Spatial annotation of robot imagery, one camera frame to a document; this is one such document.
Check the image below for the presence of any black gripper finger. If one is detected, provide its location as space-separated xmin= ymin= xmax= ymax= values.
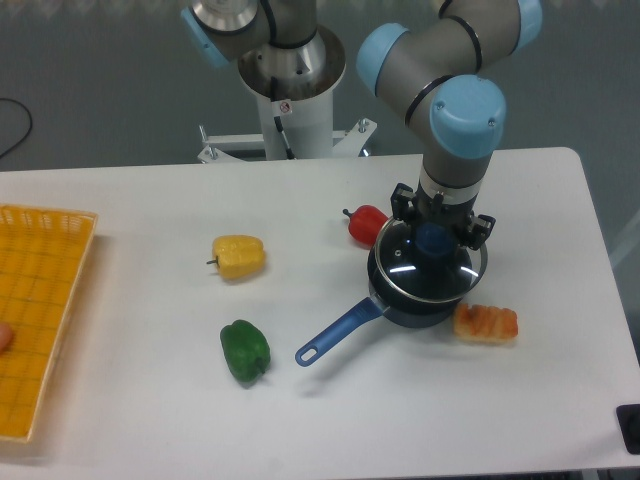
xmin=464 ymin=214 xmax=496 ymax=249
xmin=390 ymin=183 xmax=415 ymax=220

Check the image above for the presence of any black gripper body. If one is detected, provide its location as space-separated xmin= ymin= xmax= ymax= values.
xmin=410 ymin=186 xmax=474 ymax=235

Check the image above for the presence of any glass lid blue knob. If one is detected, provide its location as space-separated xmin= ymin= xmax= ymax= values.
xmin=368 ymin=218 xmax=488 ymax=310

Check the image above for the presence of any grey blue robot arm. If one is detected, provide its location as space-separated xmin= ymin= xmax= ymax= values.
xmin=181 ymin=1 xmax=542 ymax=249

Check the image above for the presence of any red bell pepper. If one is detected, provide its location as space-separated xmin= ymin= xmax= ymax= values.
xmin=342 ymin=205 xmax=388 ymax=248

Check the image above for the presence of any orange toast bread piece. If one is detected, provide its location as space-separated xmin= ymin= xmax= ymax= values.
xmin=453 ymin=303 xmax=519 ymax=344

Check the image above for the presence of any dark blue saucepan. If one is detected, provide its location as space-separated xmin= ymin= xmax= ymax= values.
xmin=295 ymin=240 xmax=487 ymax=367

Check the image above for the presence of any yellow bell pepper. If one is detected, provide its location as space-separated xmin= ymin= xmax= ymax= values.
xmin=207 ymin=235 xmax=266 ymax=280

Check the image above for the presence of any green bell pepper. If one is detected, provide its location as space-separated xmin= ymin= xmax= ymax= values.
xmin=220 ymin=319 xmax=271 ymax=384

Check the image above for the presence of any black device at table edge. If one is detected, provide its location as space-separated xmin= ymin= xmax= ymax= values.
xmin=616 ymin=404 xmax=640 ymax=455

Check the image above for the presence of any yellow plastic basket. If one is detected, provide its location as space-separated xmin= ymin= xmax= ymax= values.
xmin=1 ymin=204 xmax=98 ymax=443

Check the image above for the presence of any orange item in basket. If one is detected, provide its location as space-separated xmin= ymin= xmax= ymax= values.
xmin=0 ymin=322 xmax=14 ymax=352

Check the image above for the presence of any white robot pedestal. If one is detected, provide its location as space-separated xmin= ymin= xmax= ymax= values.
xmin=197 ymin=24 xmax=377 ymax=164

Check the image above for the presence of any black cable on pedestal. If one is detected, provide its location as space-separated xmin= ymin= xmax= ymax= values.
xmin=269 ymin=75 xmax=296 ymax=161

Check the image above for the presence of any black cable on floor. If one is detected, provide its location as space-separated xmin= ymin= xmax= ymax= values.
xmin=0 ymin=97 xmax=34 ymax=157

